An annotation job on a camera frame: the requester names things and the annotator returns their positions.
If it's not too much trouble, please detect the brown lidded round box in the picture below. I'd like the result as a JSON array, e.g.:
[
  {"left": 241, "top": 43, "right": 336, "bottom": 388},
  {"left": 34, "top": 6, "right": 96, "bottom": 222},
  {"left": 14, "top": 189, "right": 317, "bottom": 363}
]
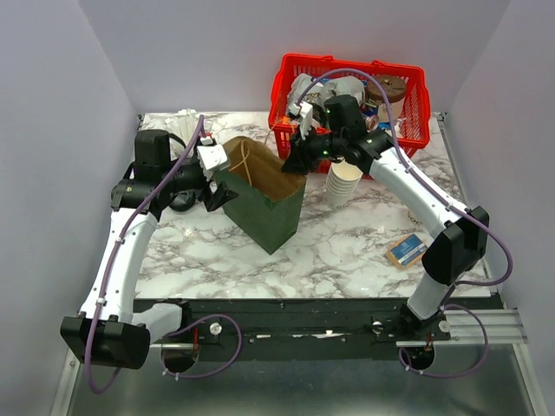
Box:
[{"left": 366, "top": 75, "right": 408, "bottom": 123}]

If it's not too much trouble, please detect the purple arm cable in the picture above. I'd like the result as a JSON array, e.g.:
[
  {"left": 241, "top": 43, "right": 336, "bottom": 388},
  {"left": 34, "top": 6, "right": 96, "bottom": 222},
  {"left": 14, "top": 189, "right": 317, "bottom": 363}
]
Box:
[
  {"left": 294, "top": 68, "right": 515, "bottom": 378},
  {"left": 84, "top": 114, "right": 244, "bottom": 395}
]

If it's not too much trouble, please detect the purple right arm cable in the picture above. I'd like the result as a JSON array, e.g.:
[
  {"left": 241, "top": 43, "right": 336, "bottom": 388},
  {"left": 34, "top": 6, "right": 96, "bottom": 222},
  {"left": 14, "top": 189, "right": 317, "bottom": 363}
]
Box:
[{"left": 294, "top": 68, "right": 515, "bottom": 378}]

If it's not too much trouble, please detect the black lid on table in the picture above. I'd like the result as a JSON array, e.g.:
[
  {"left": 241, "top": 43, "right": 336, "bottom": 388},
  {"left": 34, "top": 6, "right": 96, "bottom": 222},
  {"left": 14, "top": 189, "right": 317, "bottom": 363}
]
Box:
[{"left": 169, "top": 192, "right": 196, "bottom": 212}]

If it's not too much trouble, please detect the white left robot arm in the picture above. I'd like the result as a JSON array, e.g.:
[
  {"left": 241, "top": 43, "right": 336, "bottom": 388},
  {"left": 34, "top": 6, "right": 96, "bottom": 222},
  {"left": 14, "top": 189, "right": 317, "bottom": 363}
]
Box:
[{"left": 60, "top": 126, "right": 238, "bottom": 369}]

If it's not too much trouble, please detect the red plastic shopping basket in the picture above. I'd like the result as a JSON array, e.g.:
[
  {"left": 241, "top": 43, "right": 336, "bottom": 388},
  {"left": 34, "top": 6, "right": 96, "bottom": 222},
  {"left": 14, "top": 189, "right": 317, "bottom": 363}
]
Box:
[{"left": 268, "top": 54, "right": 431, "bottom": 173}]

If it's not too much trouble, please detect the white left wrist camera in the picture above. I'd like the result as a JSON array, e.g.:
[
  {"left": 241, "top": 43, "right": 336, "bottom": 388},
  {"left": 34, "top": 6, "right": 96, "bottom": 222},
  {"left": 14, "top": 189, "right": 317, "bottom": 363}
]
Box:
[{"left": 196, "top": 136, "right": 231, "bottom": 179}]

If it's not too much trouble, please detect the blue orange card box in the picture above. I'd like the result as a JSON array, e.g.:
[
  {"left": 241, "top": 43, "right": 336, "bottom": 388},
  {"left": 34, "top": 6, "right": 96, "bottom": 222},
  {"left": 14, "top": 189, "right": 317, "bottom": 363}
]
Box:
[{"left": 385, "top": 234, "right": 428, "bottom": 270}]

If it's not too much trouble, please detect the white paper cup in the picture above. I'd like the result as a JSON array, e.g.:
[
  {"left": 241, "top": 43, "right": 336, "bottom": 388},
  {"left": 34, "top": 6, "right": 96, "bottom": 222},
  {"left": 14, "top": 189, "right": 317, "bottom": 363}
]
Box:
[{"left": 408, "top": 211, "right": 424, "bottom": 225}]

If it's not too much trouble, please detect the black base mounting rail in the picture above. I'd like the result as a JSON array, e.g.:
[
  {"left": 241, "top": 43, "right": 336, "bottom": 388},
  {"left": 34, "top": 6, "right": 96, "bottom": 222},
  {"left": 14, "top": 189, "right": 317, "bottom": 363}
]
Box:
[{"left": 138, "top": 297, "right": 452, "bottom": 363}]

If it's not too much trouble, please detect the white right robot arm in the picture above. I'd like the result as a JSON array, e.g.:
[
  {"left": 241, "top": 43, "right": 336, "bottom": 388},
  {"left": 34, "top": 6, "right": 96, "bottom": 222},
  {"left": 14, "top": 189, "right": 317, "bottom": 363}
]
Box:
[{"left": 282, "top": 94, "right": 489, "bottom": 340}]

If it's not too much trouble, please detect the grey plastic mailer bag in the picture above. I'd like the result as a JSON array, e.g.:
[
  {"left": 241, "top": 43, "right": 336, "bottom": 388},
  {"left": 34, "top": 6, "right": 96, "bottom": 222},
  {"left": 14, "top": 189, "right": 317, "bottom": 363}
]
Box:
[{"left": 286, "top": 73, "right": 366, "bottom": 114}]

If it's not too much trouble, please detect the brown green paper bag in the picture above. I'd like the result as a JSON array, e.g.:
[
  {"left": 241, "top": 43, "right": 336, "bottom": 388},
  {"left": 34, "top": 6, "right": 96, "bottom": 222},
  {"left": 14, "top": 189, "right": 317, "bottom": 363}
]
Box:
[{"left": 215, "top": 136, "right": 306, "bottom": 255}]

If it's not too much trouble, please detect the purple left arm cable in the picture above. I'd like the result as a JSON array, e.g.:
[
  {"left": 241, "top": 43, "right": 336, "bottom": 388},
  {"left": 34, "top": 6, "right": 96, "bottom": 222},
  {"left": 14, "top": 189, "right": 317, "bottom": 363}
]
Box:
[{"left": 84, "top": 114, "right": 244, "bottom": 395}]

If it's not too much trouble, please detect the stack of paper cups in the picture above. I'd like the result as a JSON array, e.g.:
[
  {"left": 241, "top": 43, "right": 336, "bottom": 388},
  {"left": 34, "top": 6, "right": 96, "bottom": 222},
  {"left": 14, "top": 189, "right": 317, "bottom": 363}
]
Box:
[{"left": 325, "top": 160, "right": 362, "bottom": 209}]

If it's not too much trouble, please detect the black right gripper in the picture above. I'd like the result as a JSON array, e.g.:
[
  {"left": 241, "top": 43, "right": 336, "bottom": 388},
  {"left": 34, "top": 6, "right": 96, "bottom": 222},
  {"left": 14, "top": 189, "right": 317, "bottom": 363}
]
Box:
[{"left": 280, "top": 124, "right": 345, "bottom": 176}]

